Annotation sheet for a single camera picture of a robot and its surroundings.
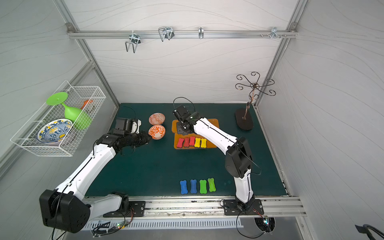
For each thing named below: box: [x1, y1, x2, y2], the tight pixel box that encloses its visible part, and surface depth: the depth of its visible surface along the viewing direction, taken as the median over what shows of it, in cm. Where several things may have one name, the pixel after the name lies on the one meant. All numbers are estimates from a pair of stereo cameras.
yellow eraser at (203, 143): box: [200, 138, 207, 148], surface depth 97 cm
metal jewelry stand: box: [235, 71, 277, 131], surface depth 95 cm
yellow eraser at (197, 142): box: [194, 137, 201, 148], surface depth 98 cm
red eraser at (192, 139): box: [189, 136, 196, 146], surface depth 98 cm
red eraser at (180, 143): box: [177, 138, 184, 148], surface depth 98 cm
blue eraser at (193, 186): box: [190, 179, 197, 194], surface depth 81 cm
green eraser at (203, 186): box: [199, 179, 208, 194], surface depth 81 cm
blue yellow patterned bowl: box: [37, 119, 73, 144], surface depth 63 cm
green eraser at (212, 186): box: [207, 177, 217, 192], surface depth 82 cm
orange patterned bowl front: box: [148, 124, 166, 141], surface depth 103 cm
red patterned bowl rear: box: [148, 112, 166, 125], surface depth 110 cm
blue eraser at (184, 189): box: [180, 180, 188, 195], surface depth 80 cm
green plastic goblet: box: [46, 92, 93, 130], surface depth 64 cm
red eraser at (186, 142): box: [184, 137, 190, 148], surface depth 98 cm
